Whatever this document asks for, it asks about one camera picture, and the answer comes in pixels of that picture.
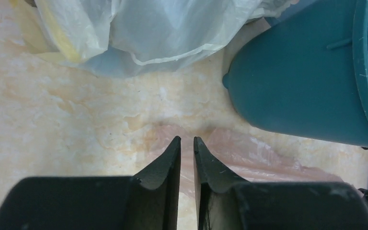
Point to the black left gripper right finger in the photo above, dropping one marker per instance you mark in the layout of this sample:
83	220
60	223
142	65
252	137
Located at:
226	201

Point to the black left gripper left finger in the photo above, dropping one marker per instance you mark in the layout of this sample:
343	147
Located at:
147	200

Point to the pink plastic trash bag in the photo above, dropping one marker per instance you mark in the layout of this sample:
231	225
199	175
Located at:
247	156

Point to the teal plastic trash bin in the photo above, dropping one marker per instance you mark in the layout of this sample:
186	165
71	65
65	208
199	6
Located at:
308	75

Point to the large translucent filled bag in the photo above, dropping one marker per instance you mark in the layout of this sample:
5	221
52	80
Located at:
126	38

